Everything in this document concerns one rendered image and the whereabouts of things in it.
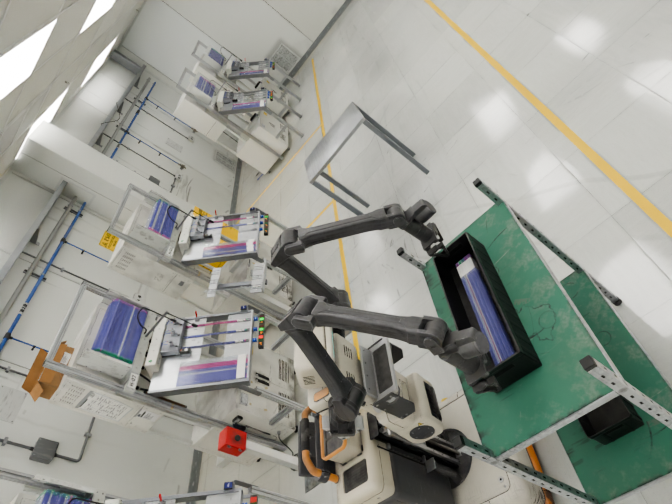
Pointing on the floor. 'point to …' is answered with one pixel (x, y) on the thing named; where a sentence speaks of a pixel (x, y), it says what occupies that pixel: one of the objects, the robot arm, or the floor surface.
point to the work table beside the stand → (323, 153)
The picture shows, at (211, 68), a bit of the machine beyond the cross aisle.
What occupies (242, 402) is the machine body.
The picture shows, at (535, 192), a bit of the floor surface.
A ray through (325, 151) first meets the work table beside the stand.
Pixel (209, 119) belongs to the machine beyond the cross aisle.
